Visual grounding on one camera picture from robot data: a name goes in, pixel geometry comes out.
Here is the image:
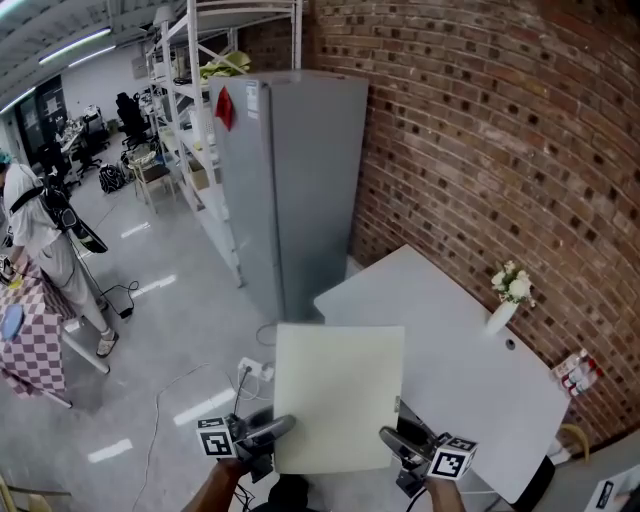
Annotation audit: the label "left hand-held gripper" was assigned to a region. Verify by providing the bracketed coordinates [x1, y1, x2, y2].
[195, 405, 298, 484]

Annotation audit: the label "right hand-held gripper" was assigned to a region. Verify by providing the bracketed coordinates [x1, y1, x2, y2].
[378, 399, 479, 499]

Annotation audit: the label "cream rectangular board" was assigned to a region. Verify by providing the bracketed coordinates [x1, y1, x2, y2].
[272, 322, 407, 476]

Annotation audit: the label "person's left forearm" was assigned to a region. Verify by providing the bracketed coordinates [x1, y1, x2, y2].
[180, 457, 249, 512]

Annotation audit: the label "person's right forearm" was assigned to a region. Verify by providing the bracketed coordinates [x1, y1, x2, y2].
[424, 475, 467, 512]

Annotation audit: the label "white power strip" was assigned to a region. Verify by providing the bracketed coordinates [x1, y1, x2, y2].
[236, 355, 277, 384]

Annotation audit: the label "person's dark legs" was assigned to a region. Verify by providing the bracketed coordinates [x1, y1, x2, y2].
[266, 473, 312, 512]

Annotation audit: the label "white table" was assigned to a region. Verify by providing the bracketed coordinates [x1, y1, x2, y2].
[313, 243, 572, 506]

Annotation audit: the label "wooden chair with black seat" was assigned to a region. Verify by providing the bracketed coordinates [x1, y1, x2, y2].
[514, 423, 592, 509]

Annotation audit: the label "white vase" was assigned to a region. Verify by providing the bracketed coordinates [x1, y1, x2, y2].
[484, 299, 519, 337]

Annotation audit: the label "red cap clear bottle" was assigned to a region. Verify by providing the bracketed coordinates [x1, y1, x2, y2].
[567, 367, 599, 399]
[559, 357, 596, 390]

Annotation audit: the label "white flower bouquet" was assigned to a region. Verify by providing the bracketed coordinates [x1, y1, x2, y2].
[490, 259, 537, 308]

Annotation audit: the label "white cabinet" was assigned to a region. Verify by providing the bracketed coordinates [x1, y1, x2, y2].
[544, 433, 640, 512]

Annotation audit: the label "grey refrigerator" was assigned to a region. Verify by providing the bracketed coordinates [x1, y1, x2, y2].
[208, 69, 371, 324]

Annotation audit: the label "checkered cloth table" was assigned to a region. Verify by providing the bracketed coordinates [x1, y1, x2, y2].
[0, 258, 112, 410]

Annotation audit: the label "light wooden chair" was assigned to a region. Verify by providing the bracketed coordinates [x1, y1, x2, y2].
[0, 473, 72, 512]

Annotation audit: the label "blue plate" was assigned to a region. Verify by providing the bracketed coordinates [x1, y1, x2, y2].
[0, 303, 26, 343]

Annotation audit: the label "black and white bag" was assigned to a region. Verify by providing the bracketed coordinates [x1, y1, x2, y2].
[97, 163, 126, 194]

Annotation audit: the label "white metal shelving rack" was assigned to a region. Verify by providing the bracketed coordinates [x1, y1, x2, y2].
[144, 0, 304, 289]

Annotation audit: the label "red cloth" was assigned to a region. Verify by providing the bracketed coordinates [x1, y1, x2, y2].
[214, 85, 237, 133]

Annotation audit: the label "black office chair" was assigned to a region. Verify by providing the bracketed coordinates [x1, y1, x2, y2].
[115, 91, 152, 147]
[69, 113, 112, 177]

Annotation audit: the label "ceiling tube light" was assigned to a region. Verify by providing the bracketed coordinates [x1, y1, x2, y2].
[66, 44, 118, 69]
[38, 26, 113, 66]

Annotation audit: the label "white floor cable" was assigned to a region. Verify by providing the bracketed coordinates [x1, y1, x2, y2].
[143, 361, 212, 512]

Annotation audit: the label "white frame chair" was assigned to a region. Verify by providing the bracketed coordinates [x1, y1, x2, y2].
[126, 148, 177, 215]

